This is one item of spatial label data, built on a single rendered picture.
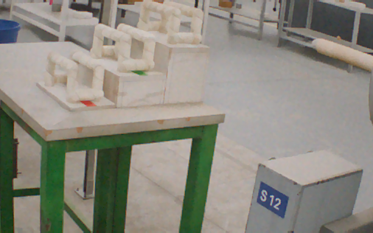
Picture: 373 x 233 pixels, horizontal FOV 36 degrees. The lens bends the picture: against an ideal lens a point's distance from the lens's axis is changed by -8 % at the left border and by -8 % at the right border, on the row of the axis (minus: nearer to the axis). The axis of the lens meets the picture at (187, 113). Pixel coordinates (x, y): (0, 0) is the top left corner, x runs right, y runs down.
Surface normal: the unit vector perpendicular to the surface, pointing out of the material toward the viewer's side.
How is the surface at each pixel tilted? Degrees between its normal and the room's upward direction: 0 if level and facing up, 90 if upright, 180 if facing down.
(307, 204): 90
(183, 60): 90
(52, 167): 90
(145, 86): 90
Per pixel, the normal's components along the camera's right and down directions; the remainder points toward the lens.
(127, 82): 0.58, 0.30
